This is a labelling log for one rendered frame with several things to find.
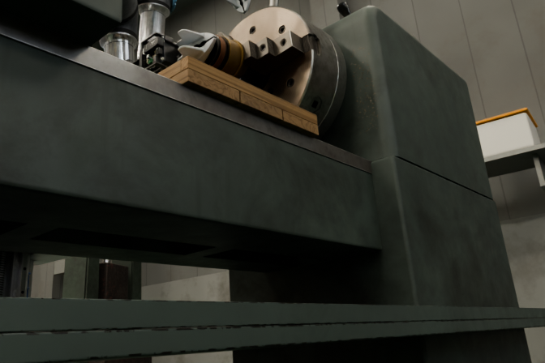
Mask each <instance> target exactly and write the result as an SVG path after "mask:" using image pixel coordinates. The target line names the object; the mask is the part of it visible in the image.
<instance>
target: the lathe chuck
mask: <svg viewBox="0 0 545 363"><path fill-rule="evenodd" d="M289 30H290V31H291V32H293V33H295V34H297V35H298V36H300V37H302V38H304V37H305V36H306V35H309V36H313V37H314V38H315V40H316V43H317V47H318V51H319V54H316V51H315V50H314V49H311V50H310V51H308V52H306V53H305V54H303V55H301V56H300V57H298V58H296V59H294V60H293V61H292V62H289V63H287V64H286V65H284V66H283V67H281V68H279V69H278V70H275V71H274V72H273V73H271V75H270V76H269V75H263V74H261V73H260V72H258V71H256V72H255V73H254V74H253V76H252V77H250V78H249V79H247V78H245V77H244V75H243V76H242V77H241V78H240V79H241V80H242V81H244V82H246V83H249V84H251V85H253V86H255V87H257V88H259V89H261V90H264V91H266V92H268V93H270V94H272V95H274V96H277V97H279V98H281V99H282V100H286V101H288V102H290V103H291V104H293V105H296V106H298V107H300V108H302V109H305V110H306V111H308V112H311V111H310V110H309V105H310V103H311V100H312V99H313V98H314V97H316V96H318V97H319V98H320V107H319V108H318V109H317V110H316V111H315V112H311V113H313V114H315V115H316V116H317V123H318V125H317V126H319V124H320V123H321V122H322V121H323V119H324V117H325V115H326V113H327V112H328V109H329V107H330V105H331V103H332V101H333V97H334V94H335V91H336V87H337V76H338V65H337V55H336V52H335V49H334V47H333V43H332V42H331V41H330V39H329V38H328V36H327V35H326V34H325V33H324V32H323V31H322V30H321V29H319V28H318V27H316V26H315V25H314V24H313V23H311V22H309V21H308V20H306V19H304V18H303V17H302V16H301V15H299V14H297V13H296V12H294V11H292V10H291V9H288V8H285V7H281V6H272V7H268V8H264V9H262V10H259V11H257V12H255V13H253V14H251V15H249V16H248V17H246V18H245V19H244V20H243V21H242V22H240V23H239V24H238V25H237V26H236V27H235V28H234V29H233V30H232V31H231V33H230V35H231V37H232V38H233V39H234V40H236V41H238V42H240V43H241V44H244V43H245V42H247V41H252V42H253V43H255V44H256V43H257V42H259V41H261V40H263V39H264V38H265V37H268V38H269V39H271V40H272V41H273V40H275V39H277V38H278V37H279V36H281V35H282V34H284V33H286V32H288V31H289Z"/></svg>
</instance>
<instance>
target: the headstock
mask: <svg viewBox="0 0 545 363"><path fill-rule="evenodd" d="M321 30H322V31H324V32H326V33H327V34H329V35H330V36H331V37H332V38H333V39H334V40H335V41H336V42H337V43H338V45H339V46H340V48H341V51H342V53H343V55H344V58H345V64H346V74H347V78H346V88H345V95H344V99H343V101H342V104H341V107H340V110H339V112H338V114H337V116H336V118H335V120H334V121H333V123H332V125H331V126H330V127H329V128H328V130H327V131H326V133H325V134H324V135H323V136H322V137H321V138H320V139H319V140H320V141H323V142H325V143H328V144H330V145H333V146H334V147H338V148H340V149H342V150H345V151H347V152H350V153H352V154H355V155H356V156H360V157H362V158H364V159H367V160H369V161H374V160H379V159H382V158H385V157H387V156H395V157H397V158H400V159H402V160H404V161H407V162H409V163H411V164H413V165H416V166H418V167H419V168H421V169H425V170H427V171H428V172H430V173H434V174H435V175H437V176H439V177H442V178H444V179H446V180H449V181H451V182H453V183H455V184H458V185H459V186H462V187H464V188H466V189H468V190H471V191H473V192H475V193H477V194H480V195H482V196H484V197H486V198H488V199H491V200H493V198H492V193H491V187H490V183H489V180H488V175H487V169H486V165H485V161H484V158H483V151H482V148H481V143H480V140H479V136H478V129H477V126H476V122H475V118H474V111H473V108H472V104H471V100H470V94H469V90H468V86H467V83H466V81H465V80H464V79H463V78H462V77H461V76H459V75H458V74H457V73H456V72H454V71H453V70H452V69H451V68H449V67H448V66H447V65H446V64H445V63H443V62H442V61H441V60H440V59H439V58H438V57H437V56H436V55H434V54H433V53H432V52H431V51H430V50H428V49H427V48H426V47H425V46H423V45H422V44H421V43H420V42H418V41H417V40H416V39H415V38H414V37H412V36H411V35H410V34H409V33H408V32H407V31H406V30H405V29H403V28H402V27H401V26H400V25H398V24H397V23H396V22H395V21H394V20H392V19H391V18H390V17H389V16H387V15H386V14H385V13H384V12H383V11H382V10H381V9H380V8H378V7H376V6H365V7H364V8H362V9H360V10H358V11H355V12H354V13H352V14H350V15H347V16H346V17H345V18H343V19H340V20H338V21H337V22H335V23H332V24H330V25H329V26H327V27H326V28H323V29H321ZM363 48H364V49H363ZM352 54H353V55H352ZM351 56H353V57H351ZM365 56H366V57H365ZM363 62H364V63H363ZM351 63H352V64H351ZM354 64H356V65H354ZM358 65H359V66H358ZM368 65H369V66H368ZM355 67H356V68H355ZM360 67H361V69H359V68H360ZM369 67H370V68H371V69H370V68H369ZM368 70H369V71H368ZM367 71H368V73H367ZM354 72H355V73H354ZM356 73H357V74H356ZM361 73H362V74H361ZM362 75H363V76H362ZM352 76H353V77H352ZM362 78H363V79H362ZM367 78H368V79H367ZM354 79H356V80H354ZM366 85H367V86H368V85H369V86H368V87H367V86H366ZM365 86H366V87H365ZM360 88H361V90H360ZM370 88H371V89H370ZM365 93H366V94H365ZM373 94H374V95H373ZM357 97H358V98H357ZM360 97H361V98H360ZM368 97H369V99H368ZM370 98H371V99H370ZM373 98H374V100H373ZM370 100H371V101H370ZM357 101H358V102H357ZM360 101H361V103H360ZM359 103H360V104H359ZM372 103H373V104H372ZM368 106H369V107H368ZM372 107H374V109H373V108H372ZM362 108H363V109H362ZM364 110H366V111H364ZM370 111H371V112H370ZM359 112H361V113H359ZM364 114H365V115H364ZM377 115H378V116H377ZM372 119H373V120H372ZM372 125H373V126H372ZM376 128H377V129H376ZM368 129H369V130H368ZM367 130H368V131H367ZM366 131H367V132H366ZM360 132H361V133H360Z"/></svg>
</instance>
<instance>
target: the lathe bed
mask: <svg viewBox="0 0 545 363"><path fill-rule="evenodd" d="M371 174H372V170H371V161H369V160H367V159H364V158H362V157H360V156H356V155H355V154H352V153H350V152H347V151H345V150H342V149H340V148H338V147H334V146H333V145H330V144H328V143H325V142H323V141H320V140H318V139H315V138H312V137H311V136H309V135H305V134H303V133H301V132H298V131H296V130H293V129H291V128H289V127H287V126H283V125H281V124H279V123H276V122H274V121H271V120H269V119H267V118H265V117H261V116H259V115H257V114H255V113H252V112H249V111H247V110H245V109H241V108H239V107H238V106H235V105H232V104H230V103H227V102H225V101H223V100H220V99H217V98H216V97H213V96H210V95H208V94H205V93H203V92H200V91H198V90H195V89H194V88H190V87H188V86H186V85H184V84H181V83H178V82H176V81H173V80H172V79H168V78H166V77H164V76H162V75H159V74H156V73H154V72H151V71H150V70H146V69H144V68H142V67H140V66H137V65H134V64H132V63H129V62H127V61H124V60H122V59H120V58H116V57H115V56H112V55H110V54H108V53H105V52H102V51H100V50H98V49H94V48H93V47H91V46H88V45H85V44H83V43H80V42H78V41H75V40H73V39H71V38H69V37H66V36H63V35H61V34H58V33H56V32H53V31H51V30H49V29H47V28H43V27H41V26H39V25H37V24H34V23H31V22H29V21H27V20H25V19H21V18H20V17H17V16H15V15H12V14H9V13H7V12H5V11H2V10H0V250H2V251H12V252H22V253H32V254H51V255H61V256H71V257H81V258H99V259H109V260H119V261H129V262H139V263H158V264H168V265H178V266H188V267H206V268H216V269H226V270H236V271H255V272H265V273H269V272H274V271H281V270H285V269H290V268H295V267H302V266H306V265H311V264H316V263H323V262H327V261H332V260H336V259H341V258H348V257H353V256H357V255H361V254H370V253H374V252H378V251H381V250H382V244H381V238H380V227H379V221H378V215H377V210H376V204H375V194H374V188H373V182H372V176H371Z"/></svg>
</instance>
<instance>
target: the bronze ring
mask: <svg viewBox="0 0 545 363"><path fill-rule="evenodd" d="M212 34H213V33H212ZM213 35H215V36H216V39H217V40H216V43H215V45H214V47H213V48H212V51H211V53H210V54H209V55H208V58H207V59H206V60H205V61H204V63H206V64H208V65H210V66H212V67H214V68H217V69H218V70H221V71H223V72H225V73H226V74H229V75H232V76H233V77H235V78H237V79H240V78H241V77H242V76H243V75H244V74H245V72H246V70H247V66H246V65H243V62H244V48H243V46H242V44H241V43H240V42H238V41H236V40H230V39H228V38H226V37H224V36H218V35H216V34H213Z"/></svg>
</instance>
